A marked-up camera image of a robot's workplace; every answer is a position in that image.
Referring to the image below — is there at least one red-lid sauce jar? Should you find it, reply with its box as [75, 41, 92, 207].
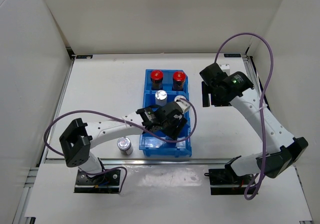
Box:
[150, 70, 164, 90]
[172, 71, 187, 91]

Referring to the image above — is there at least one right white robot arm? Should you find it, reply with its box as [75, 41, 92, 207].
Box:
[199, 70, 308, 184]

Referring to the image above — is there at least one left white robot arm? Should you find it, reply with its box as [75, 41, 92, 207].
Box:
[59, 99, 191, 184]

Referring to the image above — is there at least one far blue storage bin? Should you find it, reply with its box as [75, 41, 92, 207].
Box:
[143, 69, 189, 93]

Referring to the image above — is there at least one near blue storage bin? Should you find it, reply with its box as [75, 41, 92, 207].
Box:
[138, 120, 193, 159]

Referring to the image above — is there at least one right blue corner label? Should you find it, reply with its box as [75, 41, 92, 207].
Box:
[223, 53, 242, 58]

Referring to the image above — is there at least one blue corner label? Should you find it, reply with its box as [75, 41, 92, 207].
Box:
[223, 53, 242, 58]
[75, 55, 93, 59]

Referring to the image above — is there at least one left blue corner label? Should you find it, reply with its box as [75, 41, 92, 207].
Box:
[75, 55, 93, 59]

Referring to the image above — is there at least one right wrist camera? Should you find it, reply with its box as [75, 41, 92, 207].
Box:
[199, 62, 228, 87]

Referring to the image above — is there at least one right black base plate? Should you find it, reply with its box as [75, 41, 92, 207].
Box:
[204, 168, 254, 196]

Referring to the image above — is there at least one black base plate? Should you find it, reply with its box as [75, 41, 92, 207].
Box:
[73, 167, 125, 194]
[204, 168, 254, 196]

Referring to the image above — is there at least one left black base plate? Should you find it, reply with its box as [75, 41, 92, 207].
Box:
[73, 167, 125, 194]

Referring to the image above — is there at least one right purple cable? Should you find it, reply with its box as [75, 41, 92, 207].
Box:
[214, 32, 274, 200]

